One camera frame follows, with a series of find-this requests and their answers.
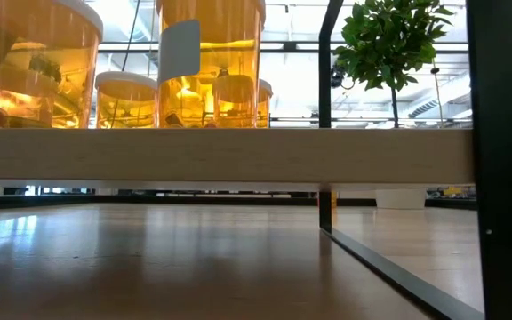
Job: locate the black metal shelf frame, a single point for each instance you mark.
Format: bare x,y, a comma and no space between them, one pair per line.
505,178

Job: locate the light wooden shelf board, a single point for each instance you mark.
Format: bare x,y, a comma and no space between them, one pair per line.
194,155

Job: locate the black ceiling spotlight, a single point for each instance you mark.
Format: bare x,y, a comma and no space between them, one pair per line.
338,77

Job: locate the green leafy potted tree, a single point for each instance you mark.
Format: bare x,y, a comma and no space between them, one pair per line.
389,40

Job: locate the yellow broom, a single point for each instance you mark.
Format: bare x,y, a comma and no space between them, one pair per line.
453,191

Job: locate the white plant pot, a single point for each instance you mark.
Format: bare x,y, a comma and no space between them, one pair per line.
400,200

